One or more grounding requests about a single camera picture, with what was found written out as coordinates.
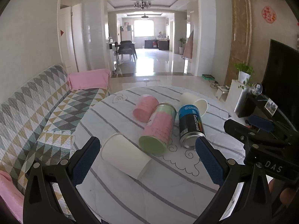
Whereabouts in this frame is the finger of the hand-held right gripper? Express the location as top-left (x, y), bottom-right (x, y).
top-left (248, 114), bottom-right (299, 141)
top-left (223, 119), bottom-right (293, 149)

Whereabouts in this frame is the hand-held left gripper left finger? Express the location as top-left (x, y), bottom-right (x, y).
top-left (23, 136), bottom-right (101, 224)

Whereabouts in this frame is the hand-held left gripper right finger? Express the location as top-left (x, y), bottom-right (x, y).
top-left (194, 136), bottom-right (281, 224)

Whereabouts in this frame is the large white paper cup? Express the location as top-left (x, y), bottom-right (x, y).
top-left (100, 133), bottom-right (153, 181)

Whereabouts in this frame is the small white paper cup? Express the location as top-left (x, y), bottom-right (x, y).
top-left (181, 92), bottom-right (208, 117)

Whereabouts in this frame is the pink cup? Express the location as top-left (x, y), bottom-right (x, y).
top-left (133, 94), bottom-right (160, 123)

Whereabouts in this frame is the person's right hand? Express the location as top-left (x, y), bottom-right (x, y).
top-left (268, 179), bottom-right (299, 206)

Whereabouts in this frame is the black television stand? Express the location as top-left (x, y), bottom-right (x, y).
top-left (238, 93), bottom-right (299, 133)

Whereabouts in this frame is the clear round ornament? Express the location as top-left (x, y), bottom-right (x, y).
top-left (251, 82), bottom-right (263, 97)

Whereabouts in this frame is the white plant stand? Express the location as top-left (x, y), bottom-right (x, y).
top-left (225, 79), bottom-right (249, 118)

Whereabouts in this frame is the white step stool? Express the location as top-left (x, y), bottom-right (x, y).
top-left (214, 86), bottom-right (231, 102)

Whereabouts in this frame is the blue and black can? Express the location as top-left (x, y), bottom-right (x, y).
top-left (178, 105), bottom-right (206, 149)

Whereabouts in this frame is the black television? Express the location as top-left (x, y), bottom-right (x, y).
top-left (261, 38), bottom-right (299, 131)

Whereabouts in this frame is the potted green plant white pot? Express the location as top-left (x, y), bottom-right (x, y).
top-left (234, 63), bottom-right (255, 89)

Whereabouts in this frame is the pink and green can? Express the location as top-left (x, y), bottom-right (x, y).
top-left (138, 102), bottom-right (177, 157)

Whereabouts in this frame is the sofa with triangle-patterned cover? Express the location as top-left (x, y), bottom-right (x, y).
top-left (0, 65), bottom-right (111, 224)

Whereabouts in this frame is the pink cloth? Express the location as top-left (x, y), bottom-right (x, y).
top-left (0, 170), bottom-right (25, 224)

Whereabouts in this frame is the pink blanket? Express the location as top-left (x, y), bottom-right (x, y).
top-left (67, 69), bottom-right (112, 91)

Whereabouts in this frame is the tall potted plant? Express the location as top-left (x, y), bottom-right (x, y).
top-left (178, 37), bottom-right (187, 55)

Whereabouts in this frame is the dark low cabinet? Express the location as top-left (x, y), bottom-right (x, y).
top-left (144, 39), bottom-right (169, 50)

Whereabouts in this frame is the dark dining table with chairs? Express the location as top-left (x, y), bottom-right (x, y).
top-left (117, 41), bottom-right (138, 63)

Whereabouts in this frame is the white door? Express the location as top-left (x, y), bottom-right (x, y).
top-left (58, 3), bottom-right (79, 73)

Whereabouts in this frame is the white refrigerator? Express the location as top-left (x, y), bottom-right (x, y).
top-left (120, 25), bottom-right (134, 43)

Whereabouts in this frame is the black chandelier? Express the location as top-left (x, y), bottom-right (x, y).
top-left (133, 0), bottom-right (152, 10)

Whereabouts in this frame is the small photo frame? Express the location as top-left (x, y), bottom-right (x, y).
top-left (265, 98), bottom-right (278, 115)

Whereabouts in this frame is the red round wall decoration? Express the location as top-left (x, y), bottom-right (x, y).
top-left (261, 6), bottom-right (277, 24)

